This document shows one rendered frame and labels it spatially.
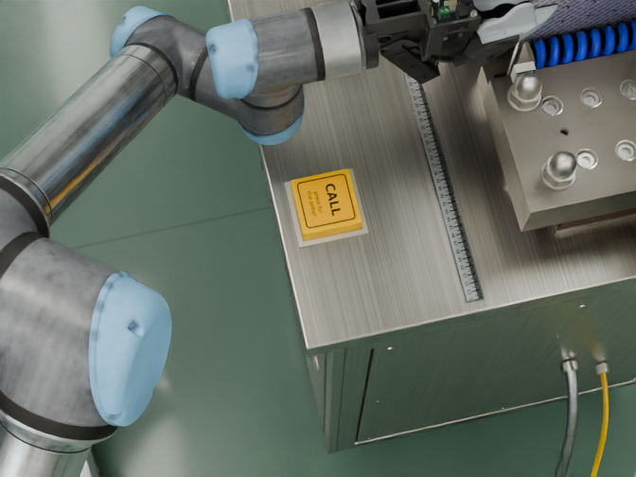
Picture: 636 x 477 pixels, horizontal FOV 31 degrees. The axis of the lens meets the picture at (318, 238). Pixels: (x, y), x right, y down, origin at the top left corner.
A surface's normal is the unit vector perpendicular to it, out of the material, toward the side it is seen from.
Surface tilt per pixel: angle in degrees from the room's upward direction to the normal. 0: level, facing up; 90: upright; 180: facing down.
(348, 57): 61
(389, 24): 90
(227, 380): 0
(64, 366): 38
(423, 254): 0
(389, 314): 0
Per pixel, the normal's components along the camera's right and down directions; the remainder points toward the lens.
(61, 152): 0.56, -0.46
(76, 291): 0.11, -0.53
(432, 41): 0.22, 0.92
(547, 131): 0.00, -0.33
